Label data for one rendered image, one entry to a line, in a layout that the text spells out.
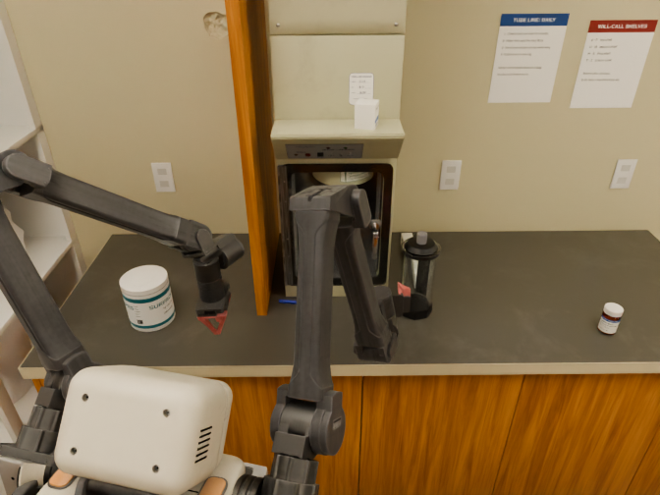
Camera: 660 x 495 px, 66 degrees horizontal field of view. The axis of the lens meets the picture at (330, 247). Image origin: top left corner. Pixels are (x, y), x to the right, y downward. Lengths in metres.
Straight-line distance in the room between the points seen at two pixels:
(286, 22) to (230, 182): 0.79
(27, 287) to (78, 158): 1.13
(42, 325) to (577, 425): 1.46
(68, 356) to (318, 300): 0.44
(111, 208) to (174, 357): 0.56
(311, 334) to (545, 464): 1.22
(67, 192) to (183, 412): 0.47
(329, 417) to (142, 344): 0.83
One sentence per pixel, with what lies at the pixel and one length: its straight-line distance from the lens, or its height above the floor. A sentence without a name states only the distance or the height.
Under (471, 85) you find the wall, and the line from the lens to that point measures 1.84.
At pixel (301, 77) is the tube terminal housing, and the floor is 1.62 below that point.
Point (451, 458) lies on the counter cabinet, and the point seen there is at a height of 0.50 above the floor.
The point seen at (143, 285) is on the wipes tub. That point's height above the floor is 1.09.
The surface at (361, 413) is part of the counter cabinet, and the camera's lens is 1.59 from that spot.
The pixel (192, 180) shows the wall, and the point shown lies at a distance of 1.95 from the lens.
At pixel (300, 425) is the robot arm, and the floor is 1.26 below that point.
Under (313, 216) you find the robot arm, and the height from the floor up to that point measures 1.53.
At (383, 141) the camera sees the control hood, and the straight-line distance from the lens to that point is 1.27.
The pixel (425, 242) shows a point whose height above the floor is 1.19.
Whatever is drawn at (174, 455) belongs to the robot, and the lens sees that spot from 0.76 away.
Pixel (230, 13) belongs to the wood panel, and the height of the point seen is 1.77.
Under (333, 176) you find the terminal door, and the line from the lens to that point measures 1.39.
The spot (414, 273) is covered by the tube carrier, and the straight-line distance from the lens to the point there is 1.45.
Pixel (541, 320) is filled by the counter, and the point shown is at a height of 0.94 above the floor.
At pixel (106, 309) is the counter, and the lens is 1.71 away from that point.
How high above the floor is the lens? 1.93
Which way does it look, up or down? 32 degrees down
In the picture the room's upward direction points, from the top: straight up
